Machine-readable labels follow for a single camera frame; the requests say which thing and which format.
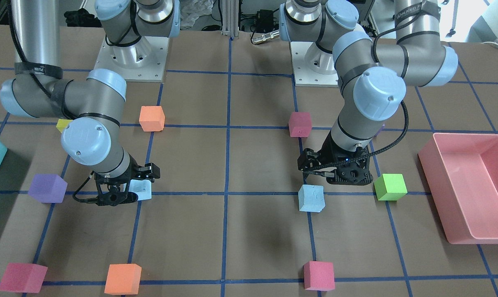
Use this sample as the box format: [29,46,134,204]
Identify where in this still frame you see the near orange foam block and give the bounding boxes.
[139,106,165,132]

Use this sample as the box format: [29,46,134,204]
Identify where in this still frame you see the orange foam block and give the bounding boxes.
[104,264,142,295]
[139,106,165,132]

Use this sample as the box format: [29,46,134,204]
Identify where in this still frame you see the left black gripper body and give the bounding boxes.
[297,137,373,185]

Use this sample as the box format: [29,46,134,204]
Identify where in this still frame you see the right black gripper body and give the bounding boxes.
[95,159,160,206]

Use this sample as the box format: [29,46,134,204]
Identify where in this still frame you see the yellow foam block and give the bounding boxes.
[56,119,72,133]

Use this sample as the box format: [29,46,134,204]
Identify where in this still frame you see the far orange foam block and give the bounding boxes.
[104,264,142,295]

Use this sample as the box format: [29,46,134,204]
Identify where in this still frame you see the purple foam block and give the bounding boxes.
[374,123,386,137]
[28,174,68,203]

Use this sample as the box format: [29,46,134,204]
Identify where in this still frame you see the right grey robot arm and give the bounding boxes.
[0,0,181,206]

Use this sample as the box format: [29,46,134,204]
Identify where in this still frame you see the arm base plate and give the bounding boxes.
[289,39,359,88]
[94,36,170,83]

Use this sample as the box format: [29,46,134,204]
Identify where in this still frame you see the pink plastic bin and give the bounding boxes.
[418,133,498,244]

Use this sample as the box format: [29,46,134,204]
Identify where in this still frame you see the aluminium frame post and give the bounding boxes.
[218,0,241,40]

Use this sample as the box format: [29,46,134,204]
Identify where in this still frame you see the far pink block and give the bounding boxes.
[303,261,336,292]
[0,263,48,293]

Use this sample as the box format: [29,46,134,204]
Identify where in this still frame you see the near pink block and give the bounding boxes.
[288,112,312,138]

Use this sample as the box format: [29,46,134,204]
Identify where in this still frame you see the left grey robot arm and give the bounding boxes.
[279,0,458,185]

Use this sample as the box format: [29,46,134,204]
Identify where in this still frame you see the light blue block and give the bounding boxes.
[129,180,152,201]
[298,184,326,213]

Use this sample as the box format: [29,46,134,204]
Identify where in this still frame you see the green foam block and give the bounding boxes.
[374,174,408,201]

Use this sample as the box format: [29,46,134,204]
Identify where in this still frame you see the pink block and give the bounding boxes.
[303,261,336,292]
[288,112,312,138]
[0,263,48,293]

